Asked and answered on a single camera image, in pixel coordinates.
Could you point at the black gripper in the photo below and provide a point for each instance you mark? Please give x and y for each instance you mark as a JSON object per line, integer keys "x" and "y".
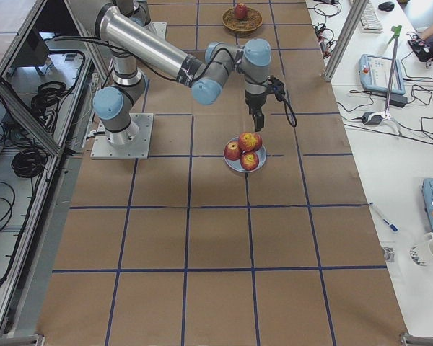
{"x": 254, "y": 101}

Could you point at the yellow-red striped apple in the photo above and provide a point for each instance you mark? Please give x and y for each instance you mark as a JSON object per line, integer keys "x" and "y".
{"x": 249, "y": 141}

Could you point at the red apple on plate rear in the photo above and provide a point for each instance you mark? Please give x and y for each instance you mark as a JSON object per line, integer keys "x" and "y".
{"x": 232, "y": 151}

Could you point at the red apple on plate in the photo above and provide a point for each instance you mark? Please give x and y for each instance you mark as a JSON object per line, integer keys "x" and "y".
{"x": 249, "y": 160}
{"x": 232, "y": 151}

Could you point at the red apple on plate front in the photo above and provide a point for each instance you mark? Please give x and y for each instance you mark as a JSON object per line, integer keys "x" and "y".
{"x": 249, "y": 160}

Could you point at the light blue plate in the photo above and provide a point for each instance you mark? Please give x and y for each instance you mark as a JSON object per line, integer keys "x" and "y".
{"x": 235, "y": 165}

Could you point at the round wicker basket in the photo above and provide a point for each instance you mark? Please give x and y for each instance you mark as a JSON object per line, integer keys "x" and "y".
{"x": 251, "y": 22}

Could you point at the dark red apple in basket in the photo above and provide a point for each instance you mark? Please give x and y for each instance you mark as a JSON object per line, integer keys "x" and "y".
{"x": 240, "y": 11}

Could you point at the teach pendant upper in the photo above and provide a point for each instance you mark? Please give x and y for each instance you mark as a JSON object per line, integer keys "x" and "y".
{"x": 374, "y": 73}

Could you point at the black power brick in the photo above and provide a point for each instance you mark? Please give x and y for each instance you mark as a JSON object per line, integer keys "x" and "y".
{"x": 398, "y": 100}

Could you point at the white keyboard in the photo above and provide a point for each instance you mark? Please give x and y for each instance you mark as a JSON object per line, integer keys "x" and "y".
{"x": 369, "y": 21}

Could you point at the metal rod with green clip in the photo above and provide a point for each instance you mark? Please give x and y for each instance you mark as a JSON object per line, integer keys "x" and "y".
{"x": 396, "y": 29}

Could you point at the black computer mouse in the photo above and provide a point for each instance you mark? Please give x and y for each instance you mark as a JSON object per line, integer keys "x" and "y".
{"x": 386, "y": 6}

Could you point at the white blue pen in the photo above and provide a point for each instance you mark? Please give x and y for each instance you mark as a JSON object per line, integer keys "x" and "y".
{"x": 389, "y": 224}

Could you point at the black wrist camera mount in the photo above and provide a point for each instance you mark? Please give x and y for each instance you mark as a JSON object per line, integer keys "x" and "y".
{"x": 276, "y": 87}

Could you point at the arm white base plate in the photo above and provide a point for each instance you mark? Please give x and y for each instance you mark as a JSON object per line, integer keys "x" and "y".
{"x": 132, "y": 143}
{"x": 157, "y": 28}

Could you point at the aluminium frame post right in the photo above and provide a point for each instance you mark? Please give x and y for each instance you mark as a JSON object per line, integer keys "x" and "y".
{"x": 346, "y": 33}

